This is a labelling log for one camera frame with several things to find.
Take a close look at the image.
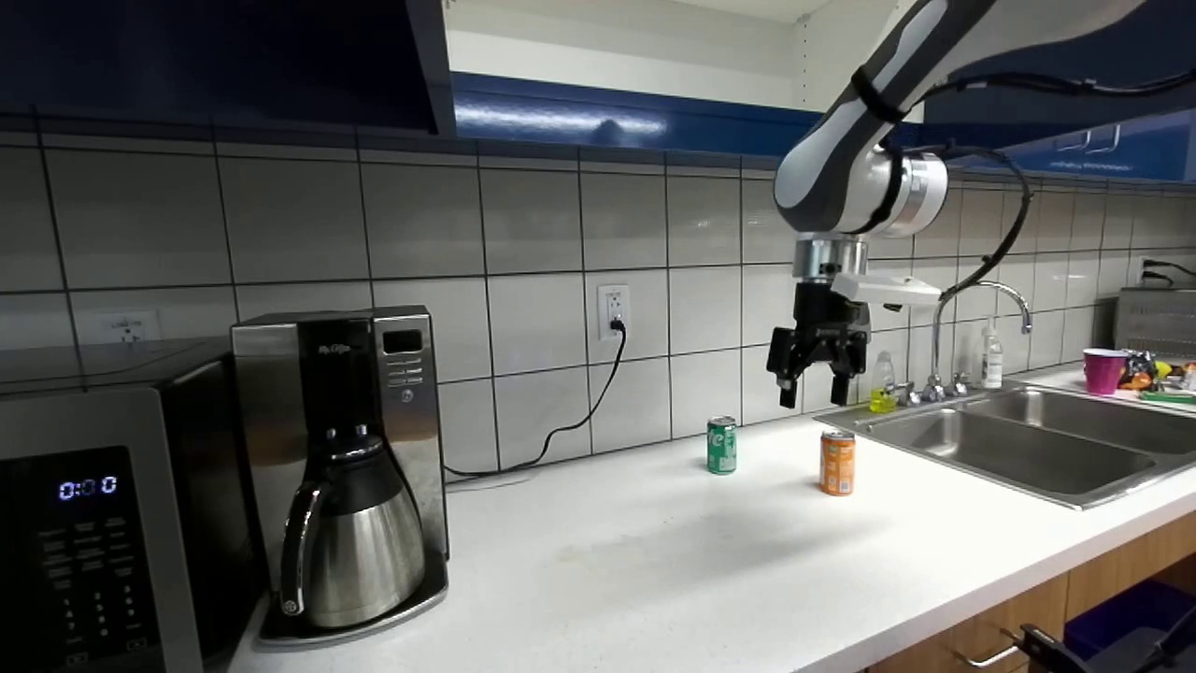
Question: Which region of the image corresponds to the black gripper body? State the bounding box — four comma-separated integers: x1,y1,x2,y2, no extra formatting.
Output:
787,280,873,360

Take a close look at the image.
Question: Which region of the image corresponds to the orange soda can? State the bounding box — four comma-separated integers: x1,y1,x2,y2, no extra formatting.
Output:
817,425,858,502

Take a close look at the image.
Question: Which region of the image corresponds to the green soda can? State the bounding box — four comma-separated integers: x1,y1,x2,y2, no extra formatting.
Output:
703,416,741,478

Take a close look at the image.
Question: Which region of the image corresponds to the open white cabinet shelf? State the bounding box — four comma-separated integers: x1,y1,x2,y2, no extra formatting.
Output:
442,0,931,163

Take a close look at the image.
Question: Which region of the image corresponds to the yellow dish soap bottle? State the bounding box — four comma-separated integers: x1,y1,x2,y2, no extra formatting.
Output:
865,352,904,420

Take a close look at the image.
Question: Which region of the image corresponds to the chrome sink faucet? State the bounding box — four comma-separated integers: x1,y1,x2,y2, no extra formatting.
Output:
892,275,1038,410

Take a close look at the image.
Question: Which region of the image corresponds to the small white bottle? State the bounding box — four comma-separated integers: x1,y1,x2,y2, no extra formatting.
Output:
978,325,1009,394

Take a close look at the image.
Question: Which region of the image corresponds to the stainless steel sink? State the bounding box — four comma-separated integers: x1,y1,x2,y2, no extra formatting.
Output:
827,380,1196,513

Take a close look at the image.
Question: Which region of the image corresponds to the pink cup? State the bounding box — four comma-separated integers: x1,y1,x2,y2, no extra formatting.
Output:
1080,345,1136,399

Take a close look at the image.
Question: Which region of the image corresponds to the multicoloured small object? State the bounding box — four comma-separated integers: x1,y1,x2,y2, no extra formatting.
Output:
1120,352,1186,394

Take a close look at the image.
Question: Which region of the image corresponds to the blue cabinet door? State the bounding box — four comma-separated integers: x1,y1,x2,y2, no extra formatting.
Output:
919,0,1196,187
0,0,457,139

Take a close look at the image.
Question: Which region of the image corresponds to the grey metal box appliance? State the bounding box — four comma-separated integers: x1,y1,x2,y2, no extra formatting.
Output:
1111,258,1196,360

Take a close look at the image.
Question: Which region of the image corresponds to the wooden base cabinet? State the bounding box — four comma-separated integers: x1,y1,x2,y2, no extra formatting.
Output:
869,507,1196,673

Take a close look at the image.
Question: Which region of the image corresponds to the blue bin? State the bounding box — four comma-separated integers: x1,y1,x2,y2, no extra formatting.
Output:
1060,574,1196,664

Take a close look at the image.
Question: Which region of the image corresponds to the black steel coffee maker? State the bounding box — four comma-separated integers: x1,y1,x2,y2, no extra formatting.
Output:
228,305,453,647

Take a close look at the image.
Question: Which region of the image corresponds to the stainless steel coffee carafe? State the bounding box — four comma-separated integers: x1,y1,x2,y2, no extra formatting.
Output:
273,435,435,633

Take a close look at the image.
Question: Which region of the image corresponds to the black steel microwave oven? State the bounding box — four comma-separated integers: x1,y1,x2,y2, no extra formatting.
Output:
0,352,268,673

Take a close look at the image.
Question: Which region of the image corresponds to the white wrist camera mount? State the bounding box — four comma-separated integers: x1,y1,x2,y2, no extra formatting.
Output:
831,268,947,314

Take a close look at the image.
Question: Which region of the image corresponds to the black power cord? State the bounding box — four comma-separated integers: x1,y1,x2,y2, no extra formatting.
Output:
442,316,632,486

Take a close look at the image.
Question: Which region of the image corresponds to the white wall outlet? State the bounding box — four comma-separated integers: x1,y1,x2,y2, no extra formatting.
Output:
108,310,161,356
595,283,635,346

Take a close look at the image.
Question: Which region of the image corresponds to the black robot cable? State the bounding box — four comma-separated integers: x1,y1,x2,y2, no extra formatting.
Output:
852,60,1196,314

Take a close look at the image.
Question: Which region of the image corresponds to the metal drawer handle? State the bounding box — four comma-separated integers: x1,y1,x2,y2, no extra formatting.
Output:
954,640,1029,673

